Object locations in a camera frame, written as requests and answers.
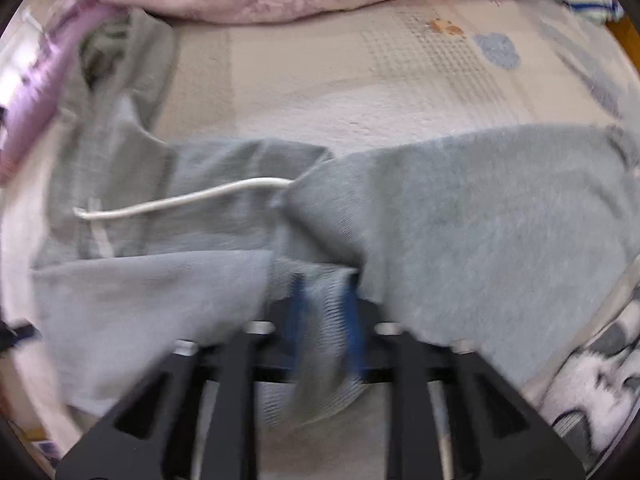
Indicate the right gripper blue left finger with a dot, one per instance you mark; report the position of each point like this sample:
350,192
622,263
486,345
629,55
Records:
193,415

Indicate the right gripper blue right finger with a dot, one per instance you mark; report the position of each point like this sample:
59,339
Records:
493,431

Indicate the grey patterned folded garment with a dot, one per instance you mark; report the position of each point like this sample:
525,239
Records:
594,396

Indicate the floral bed sheet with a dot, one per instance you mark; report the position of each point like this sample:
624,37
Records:
380,75

